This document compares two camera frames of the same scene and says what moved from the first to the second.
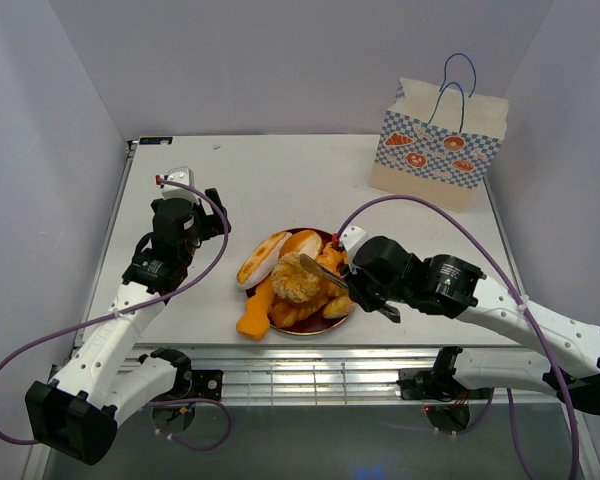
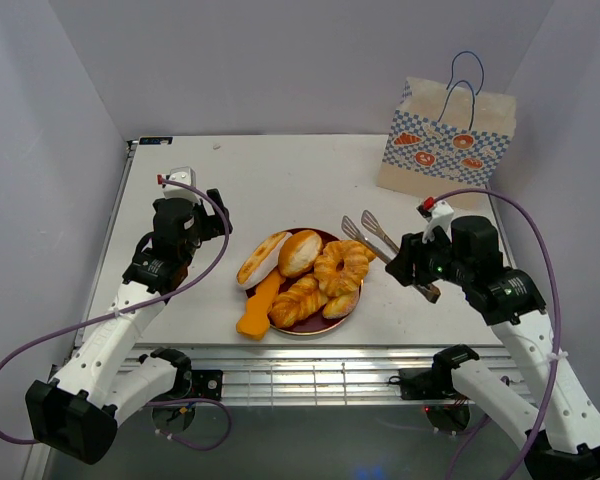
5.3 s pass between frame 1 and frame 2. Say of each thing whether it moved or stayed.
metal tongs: moved
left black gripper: stayed
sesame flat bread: stayed
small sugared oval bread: stayed
